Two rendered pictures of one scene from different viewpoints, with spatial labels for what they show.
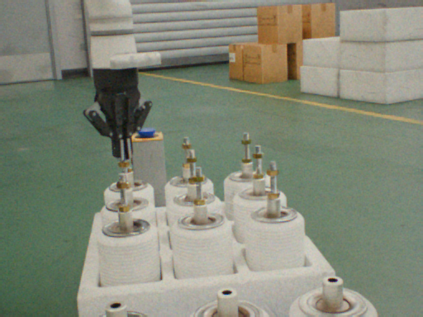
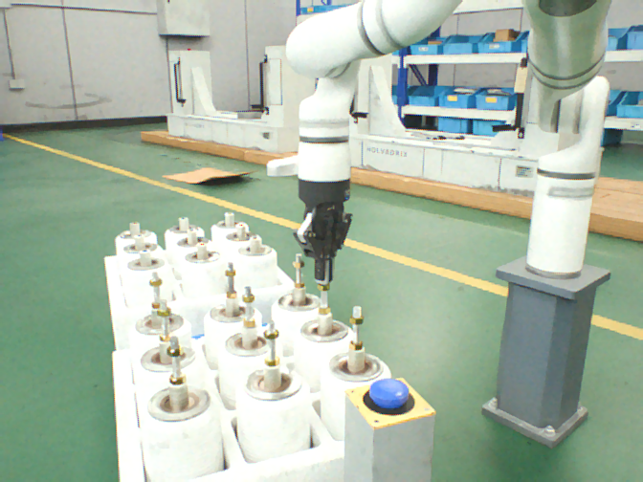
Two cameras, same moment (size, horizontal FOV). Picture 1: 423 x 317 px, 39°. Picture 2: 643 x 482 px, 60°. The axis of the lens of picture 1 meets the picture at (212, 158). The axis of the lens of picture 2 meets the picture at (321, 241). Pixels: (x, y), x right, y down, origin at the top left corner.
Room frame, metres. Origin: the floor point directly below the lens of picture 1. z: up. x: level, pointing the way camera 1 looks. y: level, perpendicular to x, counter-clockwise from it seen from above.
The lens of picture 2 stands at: (1.75, -0.05, 0.64)
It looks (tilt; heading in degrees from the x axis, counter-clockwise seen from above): 17 degrees down; 165
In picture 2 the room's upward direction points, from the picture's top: straight up
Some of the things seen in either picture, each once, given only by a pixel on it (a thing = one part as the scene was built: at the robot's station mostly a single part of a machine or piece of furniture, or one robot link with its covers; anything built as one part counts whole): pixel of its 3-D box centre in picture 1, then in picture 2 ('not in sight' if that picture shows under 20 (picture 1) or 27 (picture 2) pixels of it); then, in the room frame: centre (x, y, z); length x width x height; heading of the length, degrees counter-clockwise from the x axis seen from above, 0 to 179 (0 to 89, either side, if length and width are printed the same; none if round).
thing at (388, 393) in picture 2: (146, 134); (388, 395); (1.28, 0.14, 0.32); 0.04 x 0.04 x 0.02
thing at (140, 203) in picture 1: (127, 205); (324, 331); (0.99, 0.15, 0.25); 0.08 x 0.08 x 0.01
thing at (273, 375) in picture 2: (187, 175); (272, 375); (1.12, 0.05, 0.26); 0.02 x 0.02 x 0.03
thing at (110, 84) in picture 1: (116, 90); (324, 204); (0.99, 0.15, 0.45); 0.08 x 0.08 x 0.09
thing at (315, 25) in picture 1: (313, 21); not in sight; (5.16, -0.92, 0.45); 0.30 x 0.24 x 0.30; 25
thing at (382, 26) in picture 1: (386, 24); not in sight; (3.67, -1.10, 0.45); 0.39 x 0.39 x 0.18; 28
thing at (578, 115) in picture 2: not in sight; (572, 130); (0.96, 0.59, 0.54); 0.09 x 0.09 x 0.17; 49
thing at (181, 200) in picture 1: (194, 199); (250, 343); (1.00, 0.04, 0.25); 0.08 x 0.08 x 0.01
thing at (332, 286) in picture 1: (332, 294); (145, 258); (0.60, -0.13, 0.26); 0.02 x 0.02 x 0.03
